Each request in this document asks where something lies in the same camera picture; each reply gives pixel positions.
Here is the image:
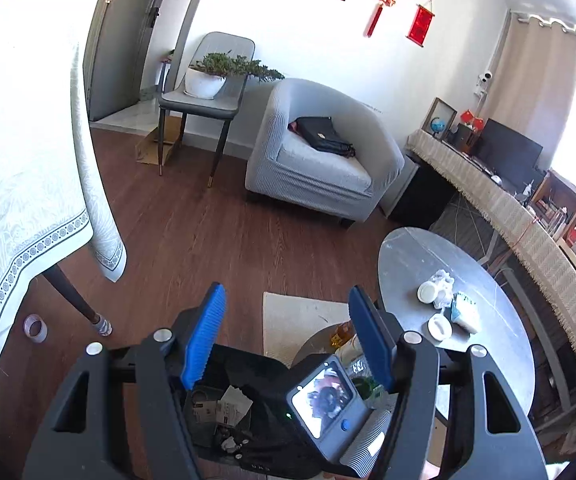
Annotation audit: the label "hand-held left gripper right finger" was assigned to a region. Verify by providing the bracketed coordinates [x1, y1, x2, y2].
[348, 285, 551, 480]

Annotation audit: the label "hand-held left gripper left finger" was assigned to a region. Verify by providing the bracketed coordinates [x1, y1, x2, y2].
[22, 282, 229, 480]

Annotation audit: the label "black trash bin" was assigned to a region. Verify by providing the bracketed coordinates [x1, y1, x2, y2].
[168, 307, 329, 478]

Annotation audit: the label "white paper slip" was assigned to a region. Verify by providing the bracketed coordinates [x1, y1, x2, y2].
[216, 385, 253, 428]

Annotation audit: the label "white round lid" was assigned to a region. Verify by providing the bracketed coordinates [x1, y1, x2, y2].
[427, 314, 453, 339]

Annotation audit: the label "crumpled white paper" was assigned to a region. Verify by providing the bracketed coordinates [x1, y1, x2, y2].
[430, 269, 455, 309]

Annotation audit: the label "round grey marble table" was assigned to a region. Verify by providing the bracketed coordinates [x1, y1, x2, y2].
[293, 227, 539, 421]

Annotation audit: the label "white teal paper packet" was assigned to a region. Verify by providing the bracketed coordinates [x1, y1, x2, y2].
[450, 291, 481, 335]

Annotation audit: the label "dark table leg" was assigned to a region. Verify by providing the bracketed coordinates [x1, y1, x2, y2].
[42, 264, 113, 337]

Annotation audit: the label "black cabinet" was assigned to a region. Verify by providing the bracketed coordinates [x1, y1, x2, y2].
[388, 152, 456, 231]

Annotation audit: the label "purple tape roll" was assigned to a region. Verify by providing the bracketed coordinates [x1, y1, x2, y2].
[24, 314, 48, 343]

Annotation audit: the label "grey armchair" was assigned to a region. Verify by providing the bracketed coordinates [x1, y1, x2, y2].
[245, 78, 405, 228]

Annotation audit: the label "beige fringed desk cloth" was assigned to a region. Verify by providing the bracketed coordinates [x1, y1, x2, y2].
[405, 129, 576, 453]

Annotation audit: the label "flat cardboard box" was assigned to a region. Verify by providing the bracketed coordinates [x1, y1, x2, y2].
[135, 115, 183, 166]

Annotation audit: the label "black bag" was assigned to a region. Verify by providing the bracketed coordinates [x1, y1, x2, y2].
[295, 116, 356, 157]

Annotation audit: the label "dark wooden box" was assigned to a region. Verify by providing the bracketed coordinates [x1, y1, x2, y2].
[452, 124, 481, 156]

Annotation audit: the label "black monitor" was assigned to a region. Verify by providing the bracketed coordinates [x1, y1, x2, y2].
[472, 119, 544, 186]

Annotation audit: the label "white patterned tablecloth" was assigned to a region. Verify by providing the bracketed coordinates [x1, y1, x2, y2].
[0, 35, 127, 411]

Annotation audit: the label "wooden shelf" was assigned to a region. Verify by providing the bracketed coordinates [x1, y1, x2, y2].
[530, 169, 576, 321]

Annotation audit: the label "grey chair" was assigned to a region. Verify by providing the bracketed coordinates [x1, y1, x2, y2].
[158, 31, 256, 188]

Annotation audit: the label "small red flags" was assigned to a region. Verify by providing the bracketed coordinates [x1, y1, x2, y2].
[460, 109, 486, 131]

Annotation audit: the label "potted plant white pot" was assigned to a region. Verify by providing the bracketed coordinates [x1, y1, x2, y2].
[184, 52, 285, 100]

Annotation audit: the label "beige curtain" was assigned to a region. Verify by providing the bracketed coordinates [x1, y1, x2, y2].
[478, 10, 576, 176]

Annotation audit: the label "grey door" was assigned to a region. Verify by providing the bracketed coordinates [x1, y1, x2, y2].
[88, 0, 179, 122]

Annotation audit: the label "wooden picture frame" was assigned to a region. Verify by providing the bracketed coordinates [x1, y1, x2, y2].
[424, 97, 459, 138]

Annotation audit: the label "red wall scroll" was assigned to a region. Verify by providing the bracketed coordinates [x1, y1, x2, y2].
[407, 4, 436, 47]

